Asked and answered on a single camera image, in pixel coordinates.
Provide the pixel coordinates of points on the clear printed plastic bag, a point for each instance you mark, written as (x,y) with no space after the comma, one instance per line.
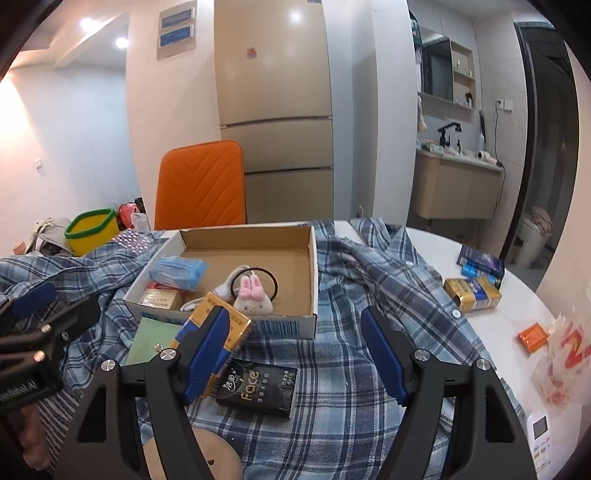
(568,360)

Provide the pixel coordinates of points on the pink cup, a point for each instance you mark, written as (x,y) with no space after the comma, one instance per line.
(19,247)

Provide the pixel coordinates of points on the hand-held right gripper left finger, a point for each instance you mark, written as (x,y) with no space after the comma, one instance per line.
(205,355)

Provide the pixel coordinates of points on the white cloth bag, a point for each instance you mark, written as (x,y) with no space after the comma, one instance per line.
(51,235)

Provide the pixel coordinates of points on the white wall socket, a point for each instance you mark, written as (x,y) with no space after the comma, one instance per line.
(504,105)

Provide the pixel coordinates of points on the white small device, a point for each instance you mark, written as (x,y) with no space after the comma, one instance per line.
(539,429)

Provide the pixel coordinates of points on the beige vanity cabinet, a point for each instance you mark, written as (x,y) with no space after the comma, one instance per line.
(452,189)

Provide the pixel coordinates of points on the gold small box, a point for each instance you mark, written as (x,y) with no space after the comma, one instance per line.
(159,300)

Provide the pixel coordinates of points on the yellow cigarette pack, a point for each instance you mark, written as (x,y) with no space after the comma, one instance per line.
(235,327)
(473,295)

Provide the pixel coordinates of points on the white hair dryer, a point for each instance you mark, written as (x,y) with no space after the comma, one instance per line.
(485,155)

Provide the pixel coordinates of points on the round ceiling downlight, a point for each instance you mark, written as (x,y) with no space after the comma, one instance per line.
(86,23)
(121,42)

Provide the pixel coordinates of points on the grey wall panel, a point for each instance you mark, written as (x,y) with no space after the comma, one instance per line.
(178,30)

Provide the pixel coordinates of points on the pink fridge sticker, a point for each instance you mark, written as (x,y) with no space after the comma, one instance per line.
(251,52)

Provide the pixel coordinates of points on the cardboard box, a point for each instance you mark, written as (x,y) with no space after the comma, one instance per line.
(286,263)

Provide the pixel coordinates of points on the dark door frame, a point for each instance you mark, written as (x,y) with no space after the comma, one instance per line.
(549,138)

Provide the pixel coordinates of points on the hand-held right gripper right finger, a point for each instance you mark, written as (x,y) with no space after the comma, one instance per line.
(383,355)

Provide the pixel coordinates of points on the blue plaid shirt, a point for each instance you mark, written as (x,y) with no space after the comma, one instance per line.
(351,277)

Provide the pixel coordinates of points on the black faucet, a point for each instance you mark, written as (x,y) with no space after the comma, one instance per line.
(444,136)

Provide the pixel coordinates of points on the hanging hair styling tool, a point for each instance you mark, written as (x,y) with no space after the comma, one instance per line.
(483,131)

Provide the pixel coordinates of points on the green card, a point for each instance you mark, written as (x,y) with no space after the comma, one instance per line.
(152,339)

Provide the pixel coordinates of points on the red plastic bag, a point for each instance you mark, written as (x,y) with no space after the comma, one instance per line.
(127,214)

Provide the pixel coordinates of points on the black tissue pack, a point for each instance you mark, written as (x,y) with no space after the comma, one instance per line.
(256,392)

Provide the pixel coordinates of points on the beige hanging object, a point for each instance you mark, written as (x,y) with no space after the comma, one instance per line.
(421,115)

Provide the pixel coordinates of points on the person's left hand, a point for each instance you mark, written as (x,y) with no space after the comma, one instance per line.
(37,434)

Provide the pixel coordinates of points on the blue tissue pack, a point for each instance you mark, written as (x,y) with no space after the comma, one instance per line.
(178,272)

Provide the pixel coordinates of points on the dark blue box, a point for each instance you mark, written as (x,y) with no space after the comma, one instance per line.
(480,256)

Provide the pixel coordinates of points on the beige refrigerator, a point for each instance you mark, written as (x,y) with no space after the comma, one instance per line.
(272,92)

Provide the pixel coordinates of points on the bathroom mirror cabinet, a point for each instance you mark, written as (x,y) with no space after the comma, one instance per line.
(436,69)

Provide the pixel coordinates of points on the rhinestone sheet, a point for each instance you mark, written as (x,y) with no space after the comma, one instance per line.
(134,241)

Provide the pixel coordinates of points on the orange chair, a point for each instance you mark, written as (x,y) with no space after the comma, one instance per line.
(198,184)

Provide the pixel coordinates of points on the orange small packet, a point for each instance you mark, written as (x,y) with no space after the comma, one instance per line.
(533,339)

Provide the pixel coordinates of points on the white toilet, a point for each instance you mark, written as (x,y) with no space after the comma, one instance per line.
(533,240)

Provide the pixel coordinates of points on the yellow container green rim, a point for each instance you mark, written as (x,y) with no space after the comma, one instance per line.
(92,235)

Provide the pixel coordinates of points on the beige round disc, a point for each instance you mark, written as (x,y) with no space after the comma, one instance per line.
(217,457)

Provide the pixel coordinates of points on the bright blue small pack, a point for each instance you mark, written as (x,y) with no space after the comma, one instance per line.
(480,271)

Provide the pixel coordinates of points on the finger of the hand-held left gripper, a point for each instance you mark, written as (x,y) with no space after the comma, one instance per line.
(76,316)
(34,299)

